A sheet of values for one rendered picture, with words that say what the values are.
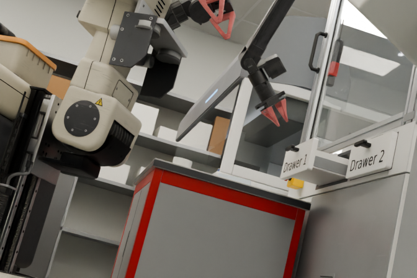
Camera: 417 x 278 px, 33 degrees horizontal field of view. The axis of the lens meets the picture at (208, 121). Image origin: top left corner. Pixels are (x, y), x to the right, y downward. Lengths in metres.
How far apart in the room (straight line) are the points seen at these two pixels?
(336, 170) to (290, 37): 1.21
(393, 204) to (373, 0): 0.76
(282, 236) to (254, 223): 0.11
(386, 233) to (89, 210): 4.70
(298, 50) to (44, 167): 1.70
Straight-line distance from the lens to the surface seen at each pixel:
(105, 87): 1.96
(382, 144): 2.11
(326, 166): 2.34
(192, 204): 2.45
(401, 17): 1.47
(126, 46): 1.95
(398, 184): 1.99
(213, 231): 2.46
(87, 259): 6.44
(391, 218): 1.98
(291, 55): 3.40
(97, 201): 6.46
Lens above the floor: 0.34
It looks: 14 degrees up
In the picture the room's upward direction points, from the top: 15 degrees clockwise
